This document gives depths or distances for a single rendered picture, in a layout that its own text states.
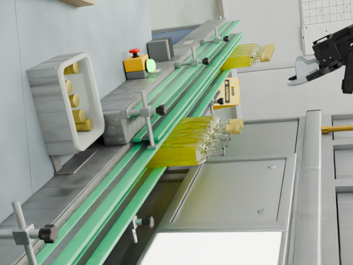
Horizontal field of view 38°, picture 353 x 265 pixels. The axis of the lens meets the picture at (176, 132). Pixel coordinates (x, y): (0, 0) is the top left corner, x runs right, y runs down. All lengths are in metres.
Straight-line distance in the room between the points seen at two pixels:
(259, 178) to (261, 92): 6.03
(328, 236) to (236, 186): 0.35
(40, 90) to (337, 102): 6.53
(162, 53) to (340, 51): 0.87
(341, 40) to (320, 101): 6.18
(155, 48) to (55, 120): 0.87
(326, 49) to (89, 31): 0.70
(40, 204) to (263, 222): 0.54
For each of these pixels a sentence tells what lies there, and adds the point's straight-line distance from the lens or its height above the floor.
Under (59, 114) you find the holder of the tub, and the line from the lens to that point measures 1.29.
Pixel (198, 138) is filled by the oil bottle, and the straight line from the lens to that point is 1.50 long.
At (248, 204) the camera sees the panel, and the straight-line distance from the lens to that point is 1.43.
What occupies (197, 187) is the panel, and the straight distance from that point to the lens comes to 1.57.
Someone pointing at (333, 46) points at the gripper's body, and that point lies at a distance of 1.39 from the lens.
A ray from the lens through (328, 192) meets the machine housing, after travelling 1.51.
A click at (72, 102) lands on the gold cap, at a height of 0.81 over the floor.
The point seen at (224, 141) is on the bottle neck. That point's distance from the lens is 1.50.
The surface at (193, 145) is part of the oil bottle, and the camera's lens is 1.46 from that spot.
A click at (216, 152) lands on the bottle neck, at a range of 1.46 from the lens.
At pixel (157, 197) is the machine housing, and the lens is 1.63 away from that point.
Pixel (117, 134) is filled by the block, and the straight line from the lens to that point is 1.46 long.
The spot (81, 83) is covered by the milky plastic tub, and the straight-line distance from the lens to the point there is 1.41.
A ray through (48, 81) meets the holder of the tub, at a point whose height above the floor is 0.80.
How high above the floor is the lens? 1.44
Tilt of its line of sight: 17 degrees down
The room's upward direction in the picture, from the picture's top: 86 degrees clockwise
